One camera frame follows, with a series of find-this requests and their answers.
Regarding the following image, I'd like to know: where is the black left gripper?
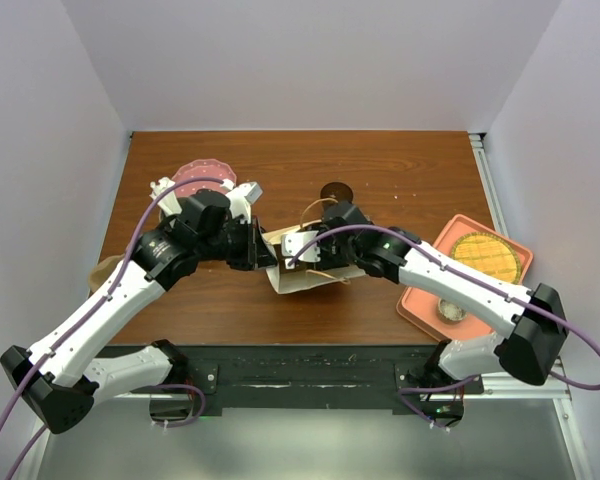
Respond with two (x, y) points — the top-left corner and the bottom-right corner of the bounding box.
(198, 215), (278, 271)

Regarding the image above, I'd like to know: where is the yellow paper bag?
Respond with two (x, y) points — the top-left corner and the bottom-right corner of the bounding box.
(263, 198), (365, 294)

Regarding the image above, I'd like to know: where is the brown pulp cup carrier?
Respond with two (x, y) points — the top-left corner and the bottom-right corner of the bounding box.
(87, 254), (125, 294)

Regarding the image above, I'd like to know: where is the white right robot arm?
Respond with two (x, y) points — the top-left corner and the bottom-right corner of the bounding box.
(318, 201), (568, 393)

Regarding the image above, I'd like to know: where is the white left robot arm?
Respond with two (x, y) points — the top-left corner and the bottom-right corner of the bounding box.
(0, 182), (277, 434)

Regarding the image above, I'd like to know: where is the pink polka dot plate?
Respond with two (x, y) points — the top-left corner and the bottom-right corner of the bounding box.
(172, 159), (237, 198)

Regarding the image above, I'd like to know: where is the white wrapped straws bundle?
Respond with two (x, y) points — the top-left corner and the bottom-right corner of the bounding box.
(150, 177), (182, 216)

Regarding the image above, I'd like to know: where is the salmon pink tray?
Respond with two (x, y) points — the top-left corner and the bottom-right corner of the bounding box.
(396, 213), (535, 346)

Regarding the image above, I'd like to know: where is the small grey sugar bowl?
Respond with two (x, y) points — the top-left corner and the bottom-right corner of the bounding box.
(437, 298), (467, 325)

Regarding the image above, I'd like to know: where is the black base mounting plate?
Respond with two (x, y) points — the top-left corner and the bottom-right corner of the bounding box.
(129, 344), (484, 419)

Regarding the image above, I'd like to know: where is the yellow woven coaster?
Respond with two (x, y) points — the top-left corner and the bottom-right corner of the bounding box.
(451, 232), (522, 284)

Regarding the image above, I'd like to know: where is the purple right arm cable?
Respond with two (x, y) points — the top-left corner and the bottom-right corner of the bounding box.
(284, 223), (600, 431)

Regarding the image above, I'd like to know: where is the aluminium frame rail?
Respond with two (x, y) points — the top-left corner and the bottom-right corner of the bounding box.
(78, 349), (569, 409)

